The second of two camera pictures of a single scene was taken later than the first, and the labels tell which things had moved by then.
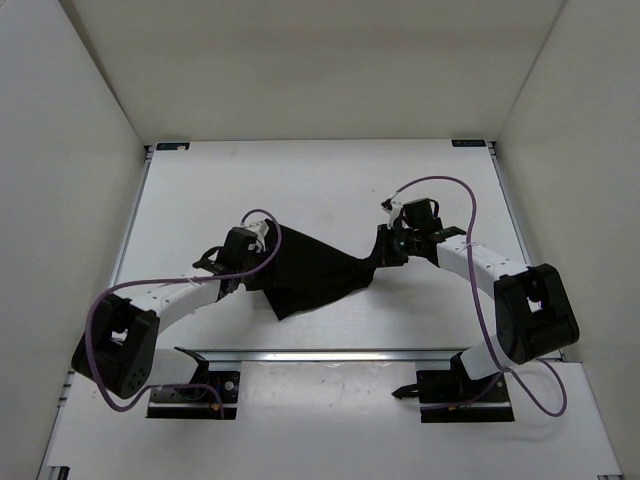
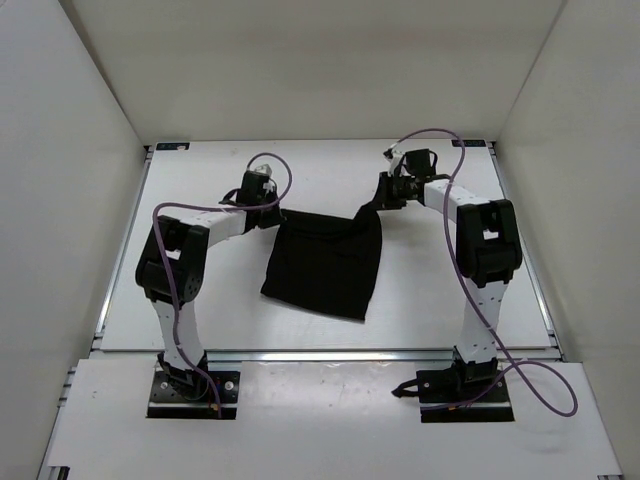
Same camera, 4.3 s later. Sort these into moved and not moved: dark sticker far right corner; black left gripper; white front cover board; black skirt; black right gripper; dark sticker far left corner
Moved: black left gripper; black skirt; black right gripper
Not moved: dark sticker far right corner; white front cover board; dark sticker far left corner
